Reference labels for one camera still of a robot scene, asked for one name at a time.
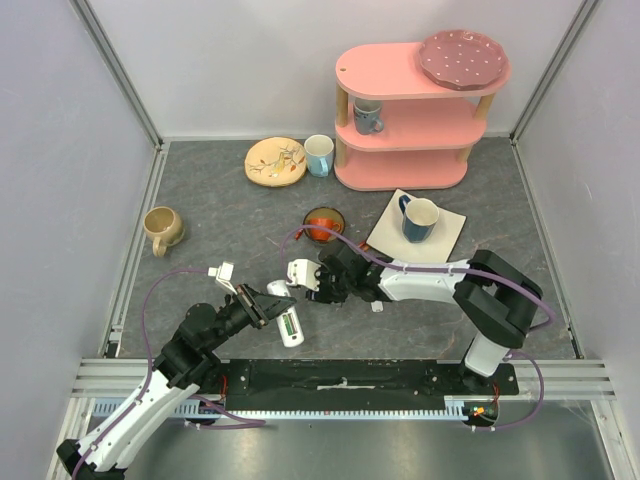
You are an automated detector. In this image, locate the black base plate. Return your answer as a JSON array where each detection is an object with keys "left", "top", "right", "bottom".
[{"left": 196, "top": 359, "right": 519, "bottom": 412}]

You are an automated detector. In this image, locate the pink polka dot plate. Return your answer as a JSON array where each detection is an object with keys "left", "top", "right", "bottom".
[{"left": 417, "top": 30, "right": 509, "bottom": 91}]

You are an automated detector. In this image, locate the white remote control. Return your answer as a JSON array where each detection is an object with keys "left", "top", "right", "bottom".
[{"left": 267, "top": 280, "right": 304, "bottom": 348}]

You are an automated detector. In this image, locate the white battery cover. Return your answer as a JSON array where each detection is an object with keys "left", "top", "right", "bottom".
[{"left": 371, "top": 301, "right": 384, "bottom": 313}]

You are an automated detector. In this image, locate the orange cup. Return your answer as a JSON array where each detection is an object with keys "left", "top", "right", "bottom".
[{"left": 307, "top": 217, "right": 342, "bottom": 243}]

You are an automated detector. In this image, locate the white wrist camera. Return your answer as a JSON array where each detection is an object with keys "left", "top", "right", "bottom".
[
  {"left": 207, "top": 261, "right": 236, "bottom": 295},
  {"left": 286, "top": 259, "right": 321, "bottom": 291}
]

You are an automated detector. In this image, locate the white square plate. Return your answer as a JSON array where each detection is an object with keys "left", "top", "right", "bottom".
[{"left": 366, "top": 189, "right": 466, "bottom": 263}]

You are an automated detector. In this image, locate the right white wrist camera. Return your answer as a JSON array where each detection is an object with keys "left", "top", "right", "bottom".
[{"left": 286, "top": 259, "right": 321, "bottom": 291}]

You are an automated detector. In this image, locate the beige ceramic mug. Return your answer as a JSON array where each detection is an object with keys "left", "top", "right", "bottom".
[{"left": 143, "top": 206, "right": 185, "bottom": 257}]

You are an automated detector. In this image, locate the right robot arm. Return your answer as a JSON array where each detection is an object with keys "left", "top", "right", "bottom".
[{"left": 288, "top": 243, "right": 542, "bottom": 394}]

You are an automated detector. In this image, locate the light blue mug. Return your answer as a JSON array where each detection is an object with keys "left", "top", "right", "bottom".
[{"left": 304, "top": 134, "right": 334, "bottom": 178}]

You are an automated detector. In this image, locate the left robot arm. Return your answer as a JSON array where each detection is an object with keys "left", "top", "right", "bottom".
[{"left": 57, "top": 284, "right": 296, "bottom": 479}]

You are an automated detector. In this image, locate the pink three-tier shelf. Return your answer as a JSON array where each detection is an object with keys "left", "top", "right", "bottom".
[{"left": 335, "top": 42, "right": 511, "bottom": 191}]

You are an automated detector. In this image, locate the dark blue mug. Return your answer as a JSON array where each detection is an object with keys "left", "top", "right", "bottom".
[{"left": 398, "top": 195, "right": 440, "bottom": 243}]

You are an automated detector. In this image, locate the white cable duct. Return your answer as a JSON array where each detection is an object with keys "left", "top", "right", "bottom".
[{"left": 92, "top": 398, "right": 497, "bottom": 421}]

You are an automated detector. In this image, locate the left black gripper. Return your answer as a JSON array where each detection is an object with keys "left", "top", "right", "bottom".
[{"left": 203, "top": 280, "right": 296, "bottom": 352}]

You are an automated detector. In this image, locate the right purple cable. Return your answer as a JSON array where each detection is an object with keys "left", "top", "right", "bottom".
[{"left": 278, "top": 225, "right": 557, "bottom": 432}]

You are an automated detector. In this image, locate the yellow floral plate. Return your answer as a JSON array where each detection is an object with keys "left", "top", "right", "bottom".
[{"left": 244, "top": 137, "right": 307, "bottom": 188}]

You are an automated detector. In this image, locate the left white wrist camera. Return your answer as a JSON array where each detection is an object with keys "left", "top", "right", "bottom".
[{"left": 207, "top": 261, "right": 236, "bottom": 295}]

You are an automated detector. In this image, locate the grey mug on shelf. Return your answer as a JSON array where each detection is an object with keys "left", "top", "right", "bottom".
[{"left": 353, "top": 98, "right": 384, "bottom": 135}]

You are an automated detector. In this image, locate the green battery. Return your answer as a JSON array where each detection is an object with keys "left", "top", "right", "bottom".
[{"left": 283, "top": 314, "right": 297, "bottom": 337}]

